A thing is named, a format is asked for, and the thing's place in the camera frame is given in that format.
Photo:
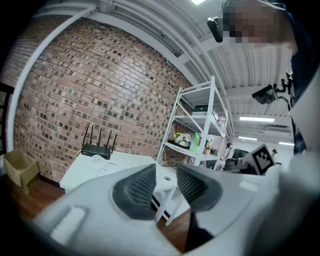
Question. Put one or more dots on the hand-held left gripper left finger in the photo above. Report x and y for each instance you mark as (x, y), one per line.
(135, 190)

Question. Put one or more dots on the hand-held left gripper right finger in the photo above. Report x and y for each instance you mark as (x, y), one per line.
(197, 187)

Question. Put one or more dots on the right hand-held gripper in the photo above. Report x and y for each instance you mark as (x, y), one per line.
(262, 160)

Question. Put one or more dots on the ceiling tube light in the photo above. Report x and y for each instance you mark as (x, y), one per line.
(257, 119)
(247, 138)
(286, 143)

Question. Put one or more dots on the round silver table grommet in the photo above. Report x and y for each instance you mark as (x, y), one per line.
(167, 178)

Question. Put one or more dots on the orange bottles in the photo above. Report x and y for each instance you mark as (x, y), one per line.
(207, 148)

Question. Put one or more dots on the green bottle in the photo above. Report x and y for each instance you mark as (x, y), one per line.
(194, 143)

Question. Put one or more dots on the black tray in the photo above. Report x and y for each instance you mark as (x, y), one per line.
(175, 144)

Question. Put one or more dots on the bunch of flowers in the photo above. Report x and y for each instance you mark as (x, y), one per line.
(183, 137)

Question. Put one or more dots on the black router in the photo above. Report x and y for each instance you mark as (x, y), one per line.
(96, 151)

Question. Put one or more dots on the red and white packages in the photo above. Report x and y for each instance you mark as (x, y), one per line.
(221, 122)

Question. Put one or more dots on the white metal shelf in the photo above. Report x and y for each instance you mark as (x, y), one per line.
(195, 121)

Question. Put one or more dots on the black and silver box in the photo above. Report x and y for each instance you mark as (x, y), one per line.
(201, 109)

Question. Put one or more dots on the person's black clothing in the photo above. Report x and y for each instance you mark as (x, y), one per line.
(300, 75)

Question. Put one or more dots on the cardboard box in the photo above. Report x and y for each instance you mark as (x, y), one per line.
(20, 170)

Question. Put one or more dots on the person's head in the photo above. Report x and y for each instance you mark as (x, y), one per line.
(260, 22)

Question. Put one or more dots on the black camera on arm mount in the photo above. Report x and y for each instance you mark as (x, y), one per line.
(263, 94)

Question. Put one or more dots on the black head-worn camera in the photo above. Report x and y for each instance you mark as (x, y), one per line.
(215, 28)

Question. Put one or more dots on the white wall pipe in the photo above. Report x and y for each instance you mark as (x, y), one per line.
(27, 72)

